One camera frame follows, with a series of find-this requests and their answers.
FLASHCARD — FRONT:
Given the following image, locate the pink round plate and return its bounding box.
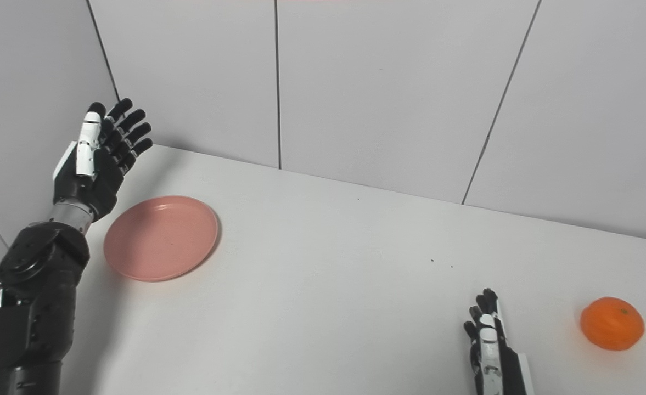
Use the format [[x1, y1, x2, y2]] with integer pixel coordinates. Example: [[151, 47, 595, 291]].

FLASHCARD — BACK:
[[103, 195, 220, 283]]

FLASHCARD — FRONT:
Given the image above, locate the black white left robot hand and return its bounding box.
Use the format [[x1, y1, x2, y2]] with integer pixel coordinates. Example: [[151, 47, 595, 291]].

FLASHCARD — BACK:
[[53, 99, 154, 223]]

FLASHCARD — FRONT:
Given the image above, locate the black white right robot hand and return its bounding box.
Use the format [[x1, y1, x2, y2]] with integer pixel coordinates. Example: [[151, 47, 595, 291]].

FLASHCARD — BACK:
[[463, 289, 535, 395]]

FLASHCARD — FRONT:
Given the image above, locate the orange fruit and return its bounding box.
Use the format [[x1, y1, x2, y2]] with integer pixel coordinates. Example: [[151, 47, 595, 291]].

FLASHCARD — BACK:
[[580, 297, 645, 352]]

